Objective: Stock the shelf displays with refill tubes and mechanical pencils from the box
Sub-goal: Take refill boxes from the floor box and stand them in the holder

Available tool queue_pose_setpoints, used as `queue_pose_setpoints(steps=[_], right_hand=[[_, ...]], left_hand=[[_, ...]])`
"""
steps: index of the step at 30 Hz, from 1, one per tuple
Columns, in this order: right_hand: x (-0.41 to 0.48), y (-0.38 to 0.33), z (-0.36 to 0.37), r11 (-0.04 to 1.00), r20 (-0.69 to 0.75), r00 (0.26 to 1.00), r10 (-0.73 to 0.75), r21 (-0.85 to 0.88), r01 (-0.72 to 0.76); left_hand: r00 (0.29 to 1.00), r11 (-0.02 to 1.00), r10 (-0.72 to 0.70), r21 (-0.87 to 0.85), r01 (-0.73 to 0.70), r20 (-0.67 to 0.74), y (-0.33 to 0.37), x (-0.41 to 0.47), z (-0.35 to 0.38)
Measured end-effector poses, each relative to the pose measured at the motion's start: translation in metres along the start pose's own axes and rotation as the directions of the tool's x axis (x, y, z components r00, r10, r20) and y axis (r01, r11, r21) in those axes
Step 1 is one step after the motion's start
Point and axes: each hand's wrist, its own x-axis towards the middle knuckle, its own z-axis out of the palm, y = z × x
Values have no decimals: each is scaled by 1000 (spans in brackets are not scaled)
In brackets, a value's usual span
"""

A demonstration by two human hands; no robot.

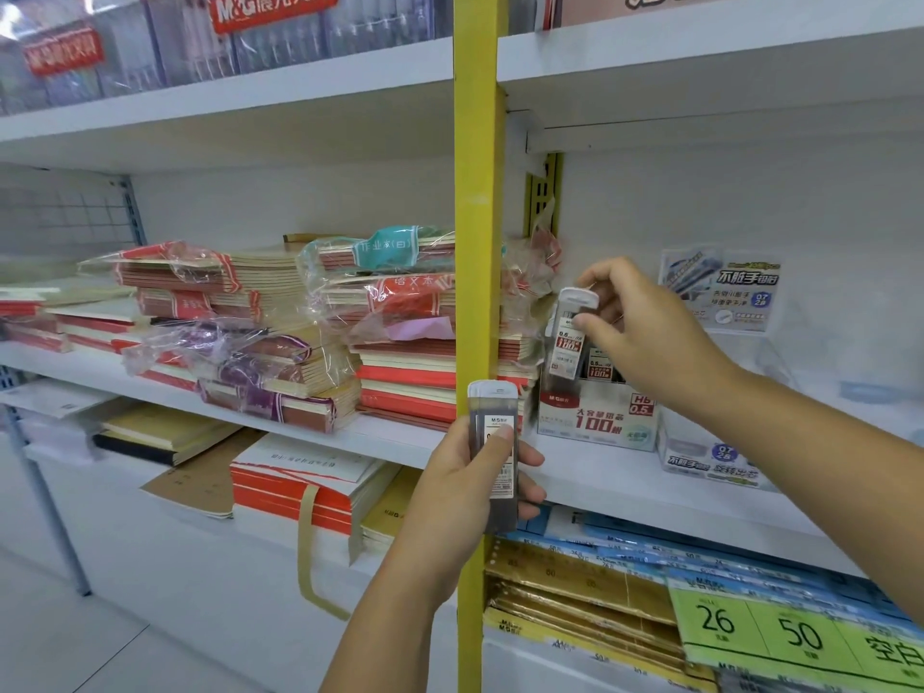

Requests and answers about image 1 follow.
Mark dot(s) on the clear pen packs red label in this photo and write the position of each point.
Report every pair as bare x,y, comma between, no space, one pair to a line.
216,50

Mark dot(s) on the clear box with blue label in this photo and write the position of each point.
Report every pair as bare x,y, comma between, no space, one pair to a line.
866,391

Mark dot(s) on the wrapped purple-band notebook stack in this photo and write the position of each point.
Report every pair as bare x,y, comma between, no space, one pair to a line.
310,411

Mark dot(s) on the brown kraft folder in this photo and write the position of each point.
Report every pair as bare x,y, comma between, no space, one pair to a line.
202,476

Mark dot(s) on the orange pink sign board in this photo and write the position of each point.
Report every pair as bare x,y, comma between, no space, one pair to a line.
599,7

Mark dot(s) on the yellow notebook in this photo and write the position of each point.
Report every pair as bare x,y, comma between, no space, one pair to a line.
390,512

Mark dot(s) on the grey metal rack leg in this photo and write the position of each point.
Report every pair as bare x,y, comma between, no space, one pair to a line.
50,505

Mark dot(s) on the person's right hand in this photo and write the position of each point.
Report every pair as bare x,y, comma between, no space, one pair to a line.
664,339

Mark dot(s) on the red white receipt book bundle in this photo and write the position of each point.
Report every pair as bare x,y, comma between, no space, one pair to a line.
289,497

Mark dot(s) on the pink paper sheet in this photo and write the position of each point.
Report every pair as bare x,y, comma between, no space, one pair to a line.
422,329

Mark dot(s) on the clear display of green purple tubes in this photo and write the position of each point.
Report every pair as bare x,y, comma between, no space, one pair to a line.
722,288

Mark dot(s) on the person's right forearm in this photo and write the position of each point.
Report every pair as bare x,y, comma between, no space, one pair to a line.
830,483

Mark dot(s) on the crumpled plastic-wrapped notebook pack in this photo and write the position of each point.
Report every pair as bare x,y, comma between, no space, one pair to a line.
530,274

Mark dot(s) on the person's left hand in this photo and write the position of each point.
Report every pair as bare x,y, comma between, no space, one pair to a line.
447,512

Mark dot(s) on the wrapped red-band notebook pack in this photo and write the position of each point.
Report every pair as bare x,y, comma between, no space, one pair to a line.
411,295

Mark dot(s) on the red-spine notebook stack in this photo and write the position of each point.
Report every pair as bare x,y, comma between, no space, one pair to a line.
404,382

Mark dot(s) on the yellow slotted bracket rail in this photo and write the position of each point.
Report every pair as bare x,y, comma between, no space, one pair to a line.
541,194

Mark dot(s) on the stack of gold paper packs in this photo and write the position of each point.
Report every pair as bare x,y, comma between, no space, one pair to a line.
577,577

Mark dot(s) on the tan notebooks with black spine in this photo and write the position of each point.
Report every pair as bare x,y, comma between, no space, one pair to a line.
159,425

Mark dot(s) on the yellow shelf post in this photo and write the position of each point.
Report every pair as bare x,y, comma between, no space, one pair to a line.
476,209

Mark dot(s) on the stack of blue paper packs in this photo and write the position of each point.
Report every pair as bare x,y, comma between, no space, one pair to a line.
650,541

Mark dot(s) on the red white striped pack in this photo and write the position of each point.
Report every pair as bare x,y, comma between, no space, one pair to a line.
552,10

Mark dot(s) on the wrapped teal-band notebook pack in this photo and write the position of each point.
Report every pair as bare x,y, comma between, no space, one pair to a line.
390,248

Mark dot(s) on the wrapped red-band notebook stack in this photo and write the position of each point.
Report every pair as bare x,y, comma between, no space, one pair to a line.
267,281

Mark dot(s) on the flat red white book stack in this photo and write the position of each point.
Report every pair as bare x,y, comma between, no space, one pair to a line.
87,317

